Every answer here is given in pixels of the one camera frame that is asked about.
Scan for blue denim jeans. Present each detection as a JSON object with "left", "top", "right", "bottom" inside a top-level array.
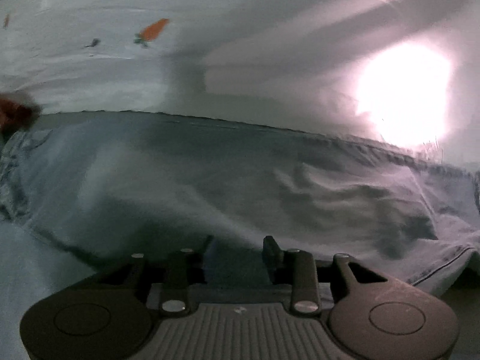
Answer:
[{"left": 1, "top": 113, "right": 479, "bottom": 295}]

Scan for red garment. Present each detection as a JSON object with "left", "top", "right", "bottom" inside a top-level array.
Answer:
[{"left": 0, "top": 96, "right": 41, "bottom": 141}]

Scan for white carrot print sheet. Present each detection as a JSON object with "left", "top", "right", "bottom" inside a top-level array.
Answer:
[{"left": 1, "top": 0, "right": 479, "bottom": 170}]

